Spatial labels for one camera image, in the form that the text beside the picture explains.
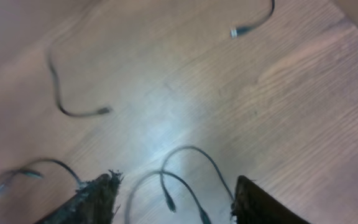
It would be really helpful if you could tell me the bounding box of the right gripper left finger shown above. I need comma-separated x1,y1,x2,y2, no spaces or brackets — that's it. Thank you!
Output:
36,170,123,224

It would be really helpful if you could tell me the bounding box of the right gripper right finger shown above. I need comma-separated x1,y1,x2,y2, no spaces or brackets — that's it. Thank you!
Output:
231,175,309,224

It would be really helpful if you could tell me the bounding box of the black USB cable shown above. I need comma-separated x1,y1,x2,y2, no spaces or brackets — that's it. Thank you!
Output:
124,145,236,224
229,0,275,39
47,46,113,118

